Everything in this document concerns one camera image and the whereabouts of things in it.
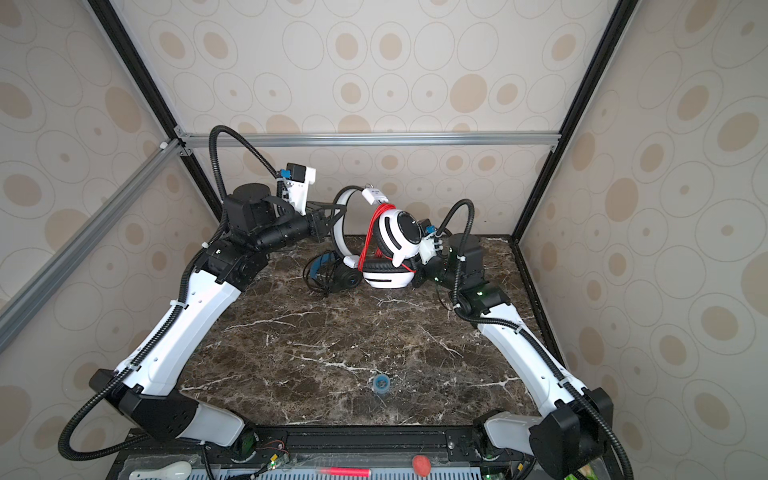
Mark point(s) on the black headphones blue headband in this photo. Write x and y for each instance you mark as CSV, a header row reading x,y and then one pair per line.
x,y
326,273

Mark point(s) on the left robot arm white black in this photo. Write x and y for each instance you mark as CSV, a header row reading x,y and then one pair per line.
x,y
255,222

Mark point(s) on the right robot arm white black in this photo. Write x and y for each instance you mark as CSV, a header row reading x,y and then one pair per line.
x,y
574,424

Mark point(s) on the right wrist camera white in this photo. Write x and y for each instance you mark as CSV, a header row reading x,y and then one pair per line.
x,y
431,244

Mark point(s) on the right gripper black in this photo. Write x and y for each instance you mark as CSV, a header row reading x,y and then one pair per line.
x,y
418,277

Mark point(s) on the diagonal aluminium rail left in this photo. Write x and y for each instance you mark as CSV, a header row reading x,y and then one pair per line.
x,y
23,307

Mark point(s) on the red ball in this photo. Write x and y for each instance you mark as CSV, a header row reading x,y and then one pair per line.
x,y
421,466

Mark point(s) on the pink red pen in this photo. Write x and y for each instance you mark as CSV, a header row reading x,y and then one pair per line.
x,y
345,472

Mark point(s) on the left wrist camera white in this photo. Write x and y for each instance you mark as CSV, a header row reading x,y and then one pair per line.
x,y
293,185

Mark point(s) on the blue tape roll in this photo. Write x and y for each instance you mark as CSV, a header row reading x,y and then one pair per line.
x,y
381,384

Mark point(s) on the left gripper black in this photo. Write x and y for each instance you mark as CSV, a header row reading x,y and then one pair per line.
x,y
315,216

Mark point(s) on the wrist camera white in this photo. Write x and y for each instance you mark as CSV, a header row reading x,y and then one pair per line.
x,y
293,185
431,244

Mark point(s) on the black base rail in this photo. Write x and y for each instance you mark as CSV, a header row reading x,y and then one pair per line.
x,y
296,452

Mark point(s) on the horizontal aluminium rail back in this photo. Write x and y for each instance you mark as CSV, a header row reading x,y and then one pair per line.
x,y
546,138

